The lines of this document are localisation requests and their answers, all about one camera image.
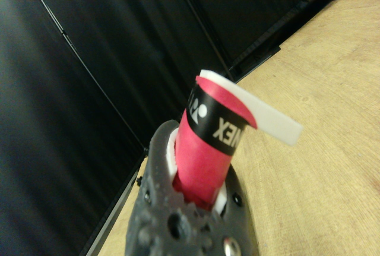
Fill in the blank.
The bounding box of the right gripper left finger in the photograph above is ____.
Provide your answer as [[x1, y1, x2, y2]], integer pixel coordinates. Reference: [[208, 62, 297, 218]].
[[126, 121, 216, 256]]

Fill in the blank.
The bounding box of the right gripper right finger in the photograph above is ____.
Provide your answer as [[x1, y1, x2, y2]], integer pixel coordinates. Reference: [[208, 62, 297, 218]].
[[207, 163, 259, 256]]

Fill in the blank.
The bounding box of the black curtain stand foot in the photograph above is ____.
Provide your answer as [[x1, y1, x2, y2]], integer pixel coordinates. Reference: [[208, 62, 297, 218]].
[[230, 45, 282, 76]]

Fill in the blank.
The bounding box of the black curtain stand pole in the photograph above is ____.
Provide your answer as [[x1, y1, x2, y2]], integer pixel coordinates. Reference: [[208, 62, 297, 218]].
[[22, 0, 148, 152], [169, 0, 237, 79]]

